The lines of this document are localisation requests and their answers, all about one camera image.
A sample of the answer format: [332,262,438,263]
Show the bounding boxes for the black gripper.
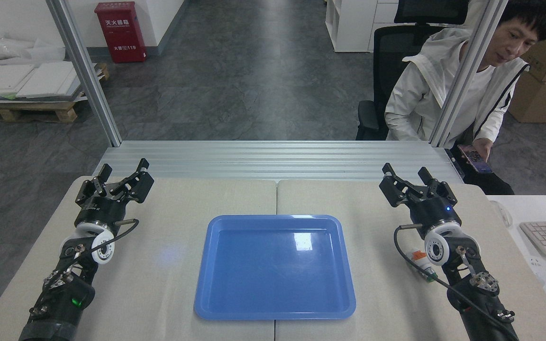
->
[379,162,462,236]
[74,159,155,231]

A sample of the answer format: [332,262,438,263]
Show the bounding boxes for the smartphone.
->
[458,144,494,174]

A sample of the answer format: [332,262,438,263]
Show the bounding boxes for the white orange switch part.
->
[406,250,437,283]

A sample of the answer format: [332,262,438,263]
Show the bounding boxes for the blue plastic tray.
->
[193,214,357,321]

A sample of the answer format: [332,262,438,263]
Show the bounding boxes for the person's hand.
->
[472,138,493,162]

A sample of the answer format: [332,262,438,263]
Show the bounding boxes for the beige table mat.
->
[0,176,278,341]
[274,179,546,341]

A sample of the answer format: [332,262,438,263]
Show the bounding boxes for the white computer mouse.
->
[490,200,513,228]

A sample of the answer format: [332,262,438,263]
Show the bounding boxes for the person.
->
[385,0,546,196]

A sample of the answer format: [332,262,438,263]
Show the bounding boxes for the wooden pallet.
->
[0,59,110,124]

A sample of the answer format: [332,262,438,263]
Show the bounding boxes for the black office chair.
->
[356,0,470,141]

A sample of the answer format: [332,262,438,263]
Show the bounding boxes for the ribbed aluminium table section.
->
[94,140,465,184]

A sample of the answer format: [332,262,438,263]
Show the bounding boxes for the white flat boards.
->
[0,61,98,101]

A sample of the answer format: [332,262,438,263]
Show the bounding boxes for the cardboard box with print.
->
[508,71,546,124]

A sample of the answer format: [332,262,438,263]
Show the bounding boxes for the red fire extinguisher box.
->
[94,1,147,63]

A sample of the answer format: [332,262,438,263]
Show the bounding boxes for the white shelf cabinet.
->
[325,0,399,53]

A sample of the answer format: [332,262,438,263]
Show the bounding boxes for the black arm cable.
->
[393,224,515,341]
[64,218,140,266]

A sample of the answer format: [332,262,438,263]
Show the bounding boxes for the silver aluminium post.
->
[428,0,510,147]
[45,0,123,147]

